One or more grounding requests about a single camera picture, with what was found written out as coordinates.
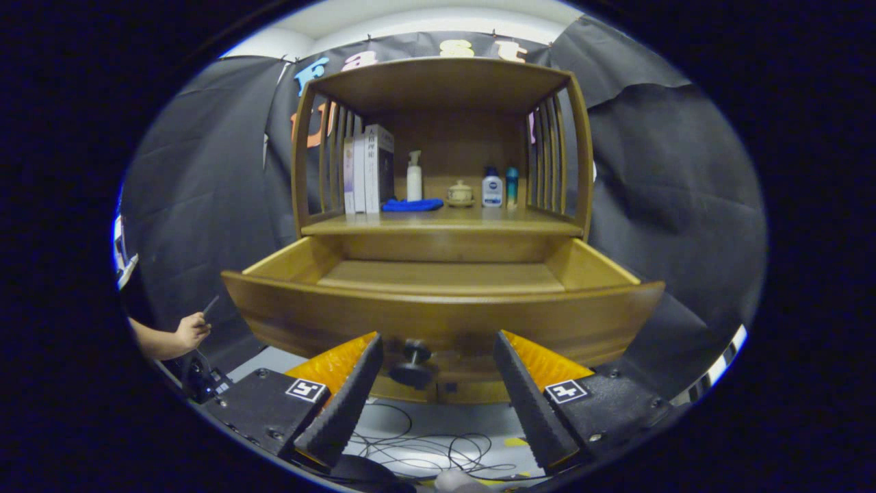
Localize black drawer knob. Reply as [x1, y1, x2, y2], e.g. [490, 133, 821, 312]
[389, 339, 433, 390]

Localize wooden cabinet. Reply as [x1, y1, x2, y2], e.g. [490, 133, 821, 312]
[291, 56, 595, 405]

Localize pale purple book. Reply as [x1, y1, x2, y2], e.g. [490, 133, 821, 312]
[342, 136, 357, 214]

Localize white book with dark cover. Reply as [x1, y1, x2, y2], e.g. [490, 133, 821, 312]
[363, 124, 396, 214]

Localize black device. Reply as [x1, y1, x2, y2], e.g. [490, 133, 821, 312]
[179, 353, 233, 405]

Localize blue folded cloth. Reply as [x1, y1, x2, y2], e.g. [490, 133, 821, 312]
[382, 198, 444, 212]

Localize wooden countertop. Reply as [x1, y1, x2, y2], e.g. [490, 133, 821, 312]
[301, 205, 584, 238]

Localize tangled black cables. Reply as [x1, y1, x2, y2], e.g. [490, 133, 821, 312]
[346, 403, 521, 480]

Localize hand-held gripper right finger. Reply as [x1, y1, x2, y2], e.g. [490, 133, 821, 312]
[493, 330, 675, 472]

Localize white bottle with blue cap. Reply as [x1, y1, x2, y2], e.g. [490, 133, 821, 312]
[481, 166, 504, 208]

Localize white pump bottle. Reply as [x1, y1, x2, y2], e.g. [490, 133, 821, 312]
[407, 151, 424, 202]

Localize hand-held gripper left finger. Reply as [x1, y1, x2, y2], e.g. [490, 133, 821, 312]
[202, 332, 385, 468]

